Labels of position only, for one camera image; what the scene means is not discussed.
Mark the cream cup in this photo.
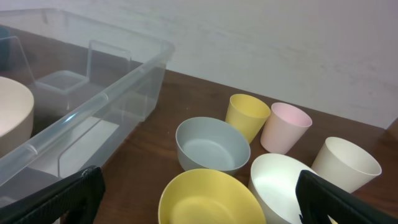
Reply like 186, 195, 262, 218
311, 137, 382, 193

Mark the yellow cup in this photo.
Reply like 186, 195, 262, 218
225, 94, 271, 144

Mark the yellow small bowl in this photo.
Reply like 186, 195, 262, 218
158, 169, 266, 224

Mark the white small bowl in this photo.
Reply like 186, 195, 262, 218
248, 153, 312, 223

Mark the clear plastic storage bin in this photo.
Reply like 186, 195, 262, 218
1, 9, 175, 206

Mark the grey small bowl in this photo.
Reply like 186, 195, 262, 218
175, 117, 251, 175

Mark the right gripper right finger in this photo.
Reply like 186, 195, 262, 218
295, 170, 397, 224

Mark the pink cup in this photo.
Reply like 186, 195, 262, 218
260, 102, 313, 154

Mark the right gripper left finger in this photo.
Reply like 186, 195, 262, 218
1, 166, 106, 224

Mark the cream large bowl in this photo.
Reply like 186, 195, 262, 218
1, 77, 34, 157

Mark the white label in bin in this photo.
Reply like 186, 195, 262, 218
29, 116, 119, 178

